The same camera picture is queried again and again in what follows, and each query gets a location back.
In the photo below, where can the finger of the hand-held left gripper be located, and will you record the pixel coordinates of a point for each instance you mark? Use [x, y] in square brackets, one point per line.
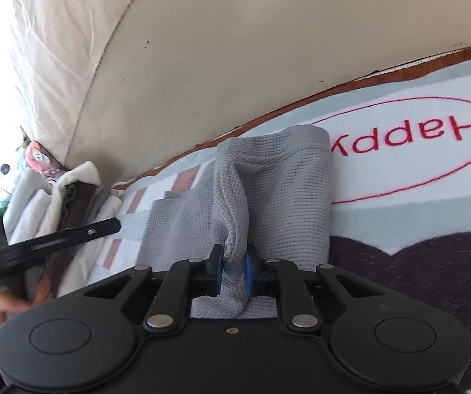
[79, 233]

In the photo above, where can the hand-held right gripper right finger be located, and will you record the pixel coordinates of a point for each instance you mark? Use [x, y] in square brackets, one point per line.
[250, 274]

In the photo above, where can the stack of folded clothes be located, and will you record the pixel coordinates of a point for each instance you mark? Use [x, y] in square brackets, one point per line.
[55, 209]

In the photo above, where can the plush toy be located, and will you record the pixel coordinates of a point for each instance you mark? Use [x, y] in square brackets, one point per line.
[38, 160]

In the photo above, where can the beige bed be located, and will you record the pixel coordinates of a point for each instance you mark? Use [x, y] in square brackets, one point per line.
[239, 49]

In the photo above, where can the grey waffle-knit shirt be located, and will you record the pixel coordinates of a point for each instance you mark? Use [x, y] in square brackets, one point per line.
[276, 197]

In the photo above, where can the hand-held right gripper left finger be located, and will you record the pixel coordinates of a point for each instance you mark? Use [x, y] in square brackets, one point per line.
[218, 273]

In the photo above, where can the checked rug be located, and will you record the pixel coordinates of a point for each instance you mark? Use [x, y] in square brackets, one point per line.
[404, 221]

